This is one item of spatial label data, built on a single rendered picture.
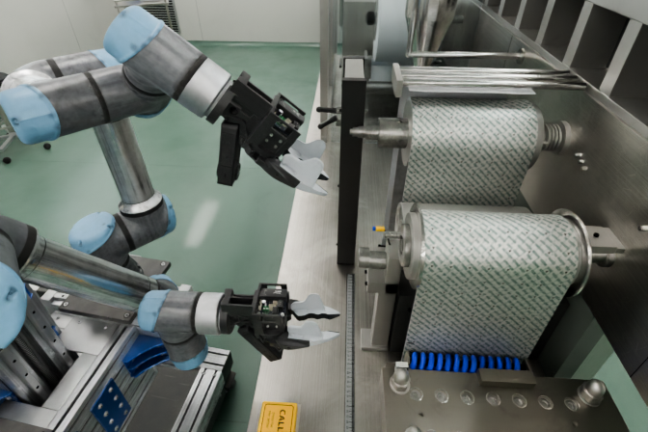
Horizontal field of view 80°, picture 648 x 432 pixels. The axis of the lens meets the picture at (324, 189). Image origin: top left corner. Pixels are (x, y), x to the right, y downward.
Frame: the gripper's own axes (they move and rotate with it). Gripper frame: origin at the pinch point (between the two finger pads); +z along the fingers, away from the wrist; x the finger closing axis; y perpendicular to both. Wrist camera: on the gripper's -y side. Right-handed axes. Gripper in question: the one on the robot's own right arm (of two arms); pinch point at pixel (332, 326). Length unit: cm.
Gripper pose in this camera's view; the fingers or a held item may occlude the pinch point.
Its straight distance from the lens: 76.3
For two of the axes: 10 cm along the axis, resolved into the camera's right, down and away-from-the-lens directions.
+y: 0.0, -8.1, -5.9
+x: 0.6, -5.9, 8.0
